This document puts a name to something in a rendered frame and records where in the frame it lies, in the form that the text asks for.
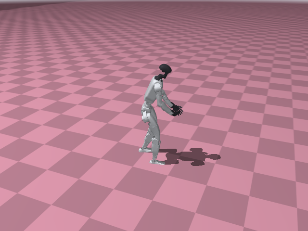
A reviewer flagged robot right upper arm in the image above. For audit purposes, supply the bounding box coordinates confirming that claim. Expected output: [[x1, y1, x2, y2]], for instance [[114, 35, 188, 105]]
[[154, 83, 163, 107]]

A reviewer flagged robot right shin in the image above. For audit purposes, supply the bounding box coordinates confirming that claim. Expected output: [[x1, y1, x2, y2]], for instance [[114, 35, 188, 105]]
[[152, 138, 161, 163]]

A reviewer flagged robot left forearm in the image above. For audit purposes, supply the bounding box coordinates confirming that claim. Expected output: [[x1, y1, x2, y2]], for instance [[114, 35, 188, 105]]
[[162, 93, 173, 107]]

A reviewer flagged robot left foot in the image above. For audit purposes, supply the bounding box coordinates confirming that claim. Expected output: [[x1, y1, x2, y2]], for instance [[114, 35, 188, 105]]
[[139, 147, 152, 153]]

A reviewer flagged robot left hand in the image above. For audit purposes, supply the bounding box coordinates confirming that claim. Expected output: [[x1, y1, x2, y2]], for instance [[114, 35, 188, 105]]
[[171, 102, 183, 116]]

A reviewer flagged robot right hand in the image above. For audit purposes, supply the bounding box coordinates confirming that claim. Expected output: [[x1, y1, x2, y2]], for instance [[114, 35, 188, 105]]
[[171, 110, 180, 116]]

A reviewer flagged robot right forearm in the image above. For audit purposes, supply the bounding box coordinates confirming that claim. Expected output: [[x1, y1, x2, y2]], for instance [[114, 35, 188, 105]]
[[161, 102, 174, 115]]

